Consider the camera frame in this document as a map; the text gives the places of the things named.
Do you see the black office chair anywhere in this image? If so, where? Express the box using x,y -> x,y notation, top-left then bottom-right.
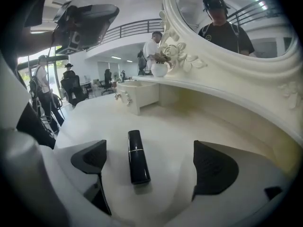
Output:
60,75 -> 88,106
101,69 -> 115,96

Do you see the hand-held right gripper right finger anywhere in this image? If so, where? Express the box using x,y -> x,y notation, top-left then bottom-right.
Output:
191,140 -> 288,202

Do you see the white dressing table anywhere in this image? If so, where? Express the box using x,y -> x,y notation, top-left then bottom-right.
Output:
54,76 -> 302,223

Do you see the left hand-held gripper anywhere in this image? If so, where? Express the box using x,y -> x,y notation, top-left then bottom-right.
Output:
53,4 -> 120,55

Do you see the small black object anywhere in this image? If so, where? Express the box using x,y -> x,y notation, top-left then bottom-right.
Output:
127,130 -> 152,185

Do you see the white vanity drawer box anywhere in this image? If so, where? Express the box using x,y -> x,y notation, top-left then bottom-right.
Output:
114,80 -> 160,116

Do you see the white framed oval mirror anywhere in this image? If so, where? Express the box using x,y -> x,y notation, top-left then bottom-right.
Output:
158,0 -> 303,110

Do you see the black balcony railing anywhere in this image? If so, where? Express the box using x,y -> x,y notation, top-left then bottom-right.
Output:
86,17 -> 165,53

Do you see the small potted plant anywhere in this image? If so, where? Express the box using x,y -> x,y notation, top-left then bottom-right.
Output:
150,52 -> 173,78

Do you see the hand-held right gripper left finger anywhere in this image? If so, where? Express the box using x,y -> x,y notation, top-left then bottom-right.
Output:
53,139 -> 112,217

